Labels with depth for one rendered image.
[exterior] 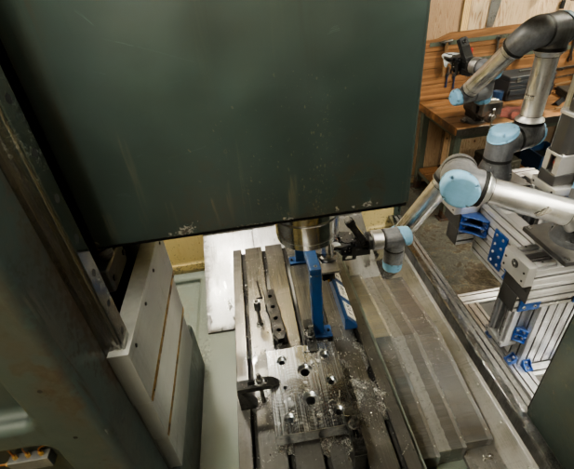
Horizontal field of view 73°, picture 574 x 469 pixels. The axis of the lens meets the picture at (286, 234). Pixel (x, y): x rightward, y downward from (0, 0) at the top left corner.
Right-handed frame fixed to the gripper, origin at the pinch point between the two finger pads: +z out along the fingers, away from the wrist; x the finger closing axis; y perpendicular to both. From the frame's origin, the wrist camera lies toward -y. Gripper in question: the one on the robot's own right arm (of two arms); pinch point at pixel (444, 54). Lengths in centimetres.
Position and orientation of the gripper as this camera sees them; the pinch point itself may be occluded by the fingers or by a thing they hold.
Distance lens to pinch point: 235.7
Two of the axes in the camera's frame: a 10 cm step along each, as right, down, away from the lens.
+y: 2.1, 7.7, 6.1
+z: -3.8, -5.1, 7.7
